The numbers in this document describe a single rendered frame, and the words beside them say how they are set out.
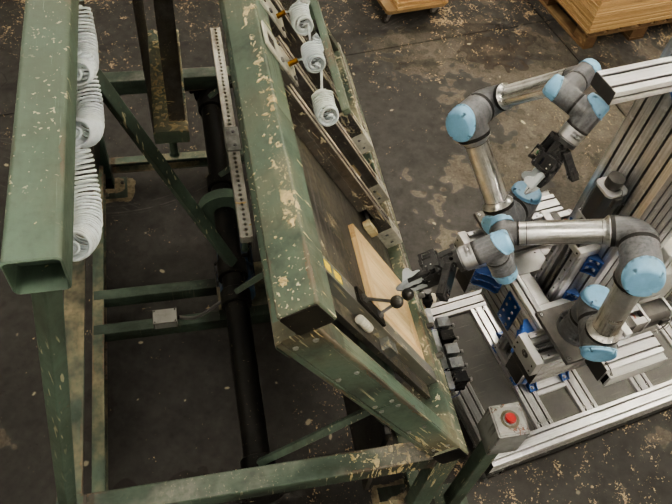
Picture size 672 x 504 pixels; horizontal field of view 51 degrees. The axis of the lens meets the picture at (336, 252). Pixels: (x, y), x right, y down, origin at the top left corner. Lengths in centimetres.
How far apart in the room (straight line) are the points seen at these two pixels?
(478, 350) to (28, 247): 261
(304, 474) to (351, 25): 373
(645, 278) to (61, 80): 158
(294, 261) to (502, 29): 443
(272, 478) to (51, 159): 148
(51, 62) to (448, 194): 313
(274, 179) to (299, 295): 33
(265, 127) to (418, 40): 373
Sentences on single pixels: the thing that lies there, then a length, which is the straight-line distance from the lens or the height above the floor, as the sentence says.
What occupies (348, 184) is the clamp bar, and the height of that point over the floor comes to 131.
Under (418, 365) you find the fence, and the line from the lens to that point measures 245.
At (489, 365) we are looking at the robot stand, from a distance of 351.
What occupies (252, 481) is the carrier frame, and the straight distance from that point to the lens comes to 252.
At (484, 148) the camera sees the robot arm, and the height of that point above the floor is 147.
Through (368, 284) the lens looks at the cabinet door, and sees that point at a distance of 228.
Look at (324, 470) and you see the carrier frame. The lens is 254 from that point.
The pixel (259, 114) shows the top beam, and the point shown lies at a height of 194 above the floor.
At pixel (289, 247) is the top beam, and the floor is 194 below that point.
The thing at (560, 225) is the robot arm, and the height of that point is 159.
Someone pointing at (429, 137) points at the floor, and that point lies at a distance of 469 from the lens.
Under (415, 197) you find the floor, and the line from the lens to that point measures 431.
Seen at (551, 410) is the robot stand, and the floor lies 21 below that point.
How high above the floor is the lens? 319
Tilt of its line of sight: 53 degrees down
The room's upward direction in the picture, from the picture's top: 9 degrees clockwise
